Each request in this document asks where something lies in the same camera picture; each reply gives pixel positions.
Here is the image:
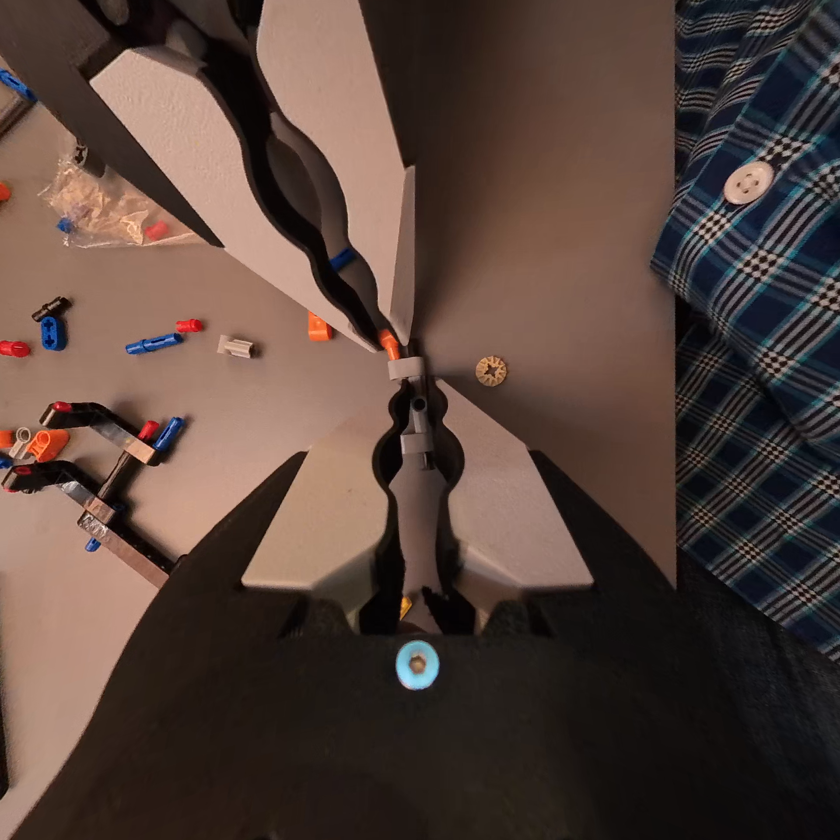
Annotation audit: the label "black lego technic frame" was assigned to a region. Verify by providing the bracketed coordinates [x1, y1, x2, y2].
[0, 399, 193, 589]

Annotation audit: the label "long blue lego pin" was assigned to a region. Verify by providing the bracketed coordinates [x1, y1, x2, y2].
[125, 332, 185, 356]

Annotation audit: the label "clear plastic bag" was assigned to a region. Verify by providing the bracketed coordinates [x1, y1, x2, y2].
[38, 156, 207, 250]

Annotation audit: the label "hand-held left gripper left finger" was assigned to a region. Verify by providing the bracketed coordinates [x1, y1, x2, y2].
[240, 382, 413, 635]

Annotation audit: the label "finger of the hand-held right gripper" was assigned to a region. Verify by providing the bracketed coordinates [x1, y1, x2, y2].
[255, 0, 417, 350]
[87, 25, 385, 355]

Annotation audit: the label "dark blue jeans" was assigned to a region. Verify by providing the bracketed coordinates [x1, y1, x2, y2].
[676, 554, 840, 840]

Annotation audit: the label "blue plaid shirt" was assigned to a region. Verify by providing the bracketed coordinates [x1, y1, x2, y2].
[650, 0, 840, 660]

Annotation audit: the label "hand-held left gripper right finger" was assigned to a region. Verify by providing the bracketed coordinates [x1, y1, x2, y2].
[427, 379, 596, 635]

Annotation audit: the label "grey lego axle assembly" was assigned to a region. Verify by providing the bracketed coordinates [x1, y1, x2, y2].
[387, 354, 435, 470]

